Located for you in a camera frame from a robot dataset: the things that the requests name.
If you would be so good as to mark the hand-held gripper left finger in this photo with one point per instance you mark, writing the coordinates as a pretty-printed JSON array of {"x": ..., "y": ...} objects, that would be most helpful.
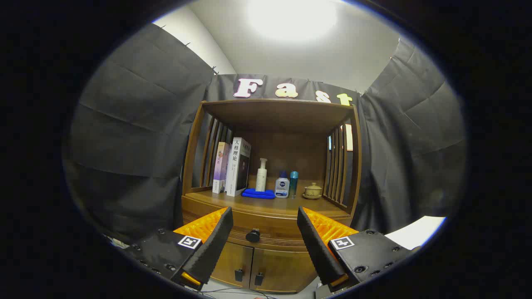
[{"x": 214, "y": 249}]

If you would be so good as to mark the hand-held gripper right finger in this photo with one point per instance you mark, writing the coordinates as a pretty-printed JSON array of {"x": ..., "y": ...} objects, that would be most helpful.
[{"x": 318, "y": 249}]

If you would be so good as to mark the wooden drawer with black knob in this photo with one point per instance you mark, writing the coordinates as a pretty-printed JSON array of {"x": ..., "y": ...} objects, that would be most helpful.
[{"x": 270, "y": 226}]

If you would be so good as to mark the wooden cabinet door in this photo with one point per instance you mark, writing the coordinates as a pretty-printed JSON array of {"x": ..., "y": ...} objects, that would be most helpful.
[
  {"x": 239, "y": 259},
  {"x": 282, "y": 270}
]

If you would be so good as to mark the wooden countertop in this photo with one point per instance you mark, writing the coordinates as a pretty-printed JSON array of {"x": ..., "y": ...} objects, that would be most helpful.
[{"x": 291, "y": 205}]

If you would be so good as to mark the brown wooden cabinet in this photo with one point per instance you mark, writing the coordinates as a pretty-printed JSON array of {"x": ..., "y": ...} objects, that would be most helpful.
[{"x": 286, "y": 153}]

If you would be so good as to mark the beige lidded teacup with saucer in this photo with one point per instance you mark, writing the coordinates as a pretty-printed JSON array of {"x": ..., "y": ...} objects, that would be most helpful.
[{"x": 312, "y": 191}]

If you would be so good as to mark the teal bottle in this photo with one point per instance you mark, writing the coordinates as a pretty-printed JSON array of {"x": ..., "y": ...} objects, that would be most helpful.
[{"x": 294, "y": 182}]

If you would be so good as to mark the blue folded cloth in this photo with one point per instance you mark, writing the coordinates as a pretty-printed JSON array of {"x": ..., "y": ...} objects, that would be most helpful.
[{"x": 257, "y": 193}]

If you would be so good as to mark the white bottle with blue cap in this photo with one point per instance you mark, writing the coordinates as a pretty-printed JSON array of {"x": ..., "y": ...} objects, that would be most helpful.
[{"x": 282, "y": 187}]

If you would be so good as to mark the purple book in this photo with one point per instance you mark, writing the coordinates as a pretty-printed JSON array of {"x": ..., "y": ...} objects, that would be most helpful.
[{"x": 220, "y": 166}]

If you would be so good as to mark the thick white book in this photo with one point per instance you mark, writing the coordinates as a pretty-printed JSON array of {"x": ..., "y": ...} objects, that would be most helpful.
[{"x": 235, "y": 166}]

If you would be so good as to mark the white pump bottle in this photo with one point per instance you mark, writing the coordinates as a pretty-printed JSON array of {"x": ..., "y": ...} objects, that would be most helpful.
[{"x": 261, "y": 176}]

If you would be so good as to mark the white table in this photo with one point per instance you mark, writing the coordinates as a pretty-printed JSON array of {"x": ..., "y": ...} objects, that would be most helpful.
[{"x": 415, "y": 232}]

